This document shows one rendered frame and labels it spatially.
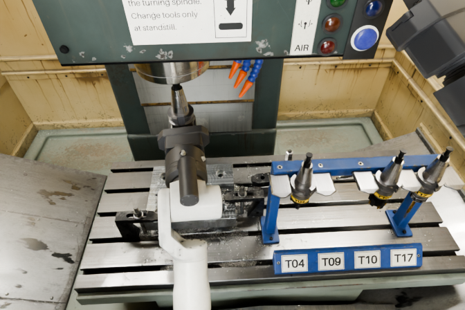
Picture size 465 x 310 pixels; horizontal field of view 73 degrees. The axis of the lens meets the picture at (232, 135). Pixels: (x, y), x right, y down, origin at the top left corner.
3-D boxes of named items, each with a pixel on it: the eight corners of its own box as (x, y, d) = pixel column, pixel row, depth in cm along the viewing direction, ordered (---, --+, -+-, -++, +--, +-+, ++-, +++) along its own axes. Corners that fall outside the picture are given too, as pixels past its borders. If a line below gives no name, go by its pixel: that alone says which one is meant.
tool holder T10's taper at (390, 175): (391, 169, 81) (400, 152, 77) (402, 183, 78) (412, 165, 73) (376, 173, 80) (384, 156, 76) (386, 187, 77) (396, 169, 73)
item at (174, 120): (194, 110, 79) (193, 102, 78) (194, 125, 75) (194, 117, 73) (169, 112, 79) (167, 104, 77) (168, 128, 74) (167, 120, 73)
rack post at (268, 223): (279, 243, 101) (290, 187, 81) (263, 243, 101) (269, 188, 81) (275, 216, 109) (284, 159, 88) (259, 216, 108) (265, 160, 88)
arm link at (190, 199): (213, 183, 71) (220, 228, 63) (165, 186, 69) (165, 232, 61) (216, 148, 63) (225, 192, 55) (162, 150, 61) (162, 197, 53)
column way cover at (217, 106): (254, 133, 139) (260, 20, 104) (147, 137, 138) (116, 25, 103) (253, 125, 143) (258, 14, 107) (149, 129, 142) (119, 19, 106)
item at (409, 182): (424, 192, 78) (425, 189, 78) (403, 193, 78) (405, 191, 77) (411, 170, 83) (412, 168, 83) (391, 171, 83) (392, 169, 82)
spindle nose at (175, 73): (202, 42, 74) (198, -11, 65) (219, 78, 62) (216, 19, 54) (133, 52, 70) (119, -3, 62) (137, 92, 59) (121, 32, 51)
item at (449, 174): (467, 189, 78) (468, 188, 78) (446, 191, 78) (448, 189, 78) (452, 169, 83) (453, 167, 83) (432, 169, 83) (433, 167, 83)
